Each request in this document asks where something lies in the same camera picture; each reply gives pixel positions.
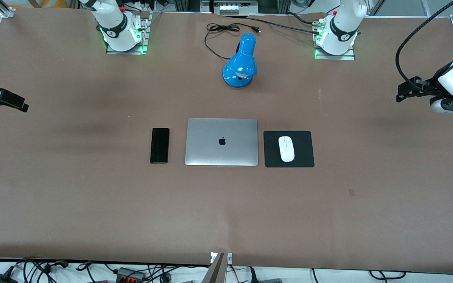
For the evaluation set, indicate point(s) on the white computer mouse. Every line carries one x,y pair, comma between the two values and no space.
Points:
286,149

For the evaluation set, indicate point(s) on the black smartphone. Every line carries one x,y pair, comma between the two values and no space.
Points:
159,145

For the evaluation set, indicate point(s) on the black mouse pad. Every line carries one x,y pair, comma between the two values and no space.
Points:
305,155

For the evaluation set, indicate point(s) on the black power adapter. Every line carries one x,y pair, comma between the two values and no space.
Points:
1,278

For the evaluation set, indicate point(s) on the blue desk lamp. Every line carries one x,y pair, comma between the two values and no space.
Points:
240,65

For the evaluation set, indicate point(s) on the silver closed laptop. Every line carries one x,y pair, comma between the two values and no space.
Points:
221,142

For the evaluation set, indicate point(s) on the grey power strip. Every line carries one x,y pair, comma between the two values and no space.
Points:
230,8

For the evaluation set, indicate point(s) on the black box with orange connectors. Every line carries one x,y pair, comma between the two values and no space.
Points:
130,274

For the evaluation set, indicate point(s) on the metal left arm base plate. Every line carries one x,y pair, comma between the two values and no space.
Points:
350,56

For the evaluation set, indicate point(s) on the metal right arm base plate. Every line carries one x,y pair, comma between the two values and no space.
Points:
144,37

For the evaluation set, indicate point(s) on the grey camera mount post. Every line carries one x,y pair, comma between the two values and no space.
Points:
218,269

